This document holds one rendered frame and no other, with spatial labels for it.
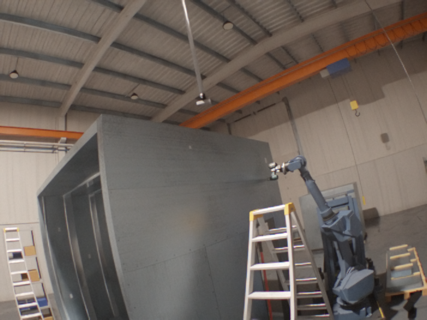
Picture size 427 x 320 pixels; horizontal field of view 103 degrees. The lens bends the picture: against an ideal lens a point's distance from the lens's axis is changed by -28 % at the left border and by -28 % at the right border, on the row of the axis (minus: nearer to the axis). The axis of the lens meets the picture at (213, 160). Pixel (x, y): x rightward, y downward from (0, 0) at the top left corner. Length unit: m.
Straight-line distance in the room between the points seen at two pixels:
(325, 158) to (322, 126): 1.73
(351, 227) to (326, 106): 10.57
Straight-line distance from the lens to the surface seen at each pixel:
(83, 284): 5.20
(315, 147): 13.08
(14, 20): 7.79
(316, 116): 13.29
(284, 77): 10.05
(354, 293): 3.40
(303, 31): 9.16
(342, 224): 3.18
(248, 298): 1.93
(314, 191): 3.05
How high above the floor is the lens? 2.43
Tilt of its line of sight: 11 degrees up
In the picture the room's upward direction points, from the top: 11 degrees counter-clockwise
